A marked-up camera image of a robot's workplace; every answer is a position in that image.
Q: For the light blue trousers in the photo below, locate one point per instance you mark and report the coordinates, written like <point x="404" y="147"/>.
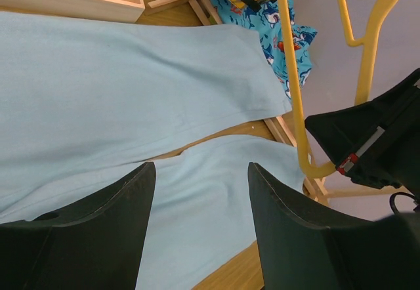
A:
<point x="84" y="102"/>

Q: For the wooden clothes rack frame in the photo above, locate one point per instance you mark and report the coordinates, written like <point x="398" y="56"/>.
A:
<point x="276" y="125"/>

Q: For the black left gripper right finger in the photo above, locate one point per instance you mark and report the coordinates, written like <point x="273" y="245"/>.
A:
<point x="306" y="245"/>

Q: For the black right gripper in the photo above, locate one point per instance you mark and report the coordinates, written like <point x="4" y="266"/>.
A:
<point x="376" y="143"/>

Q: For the blue shark print shorts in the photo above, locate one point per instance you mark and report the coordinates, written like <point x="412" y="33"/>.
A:
<point x="267" y="23"/>

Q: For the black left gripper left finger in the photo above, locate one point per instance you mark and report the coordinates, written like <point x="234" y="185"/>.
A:
<point x="93" y="243"/>

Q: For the yellow plastic hanger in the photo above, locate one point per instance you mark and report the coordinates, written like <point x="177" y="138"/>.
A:
<point x="369" y="42"/>

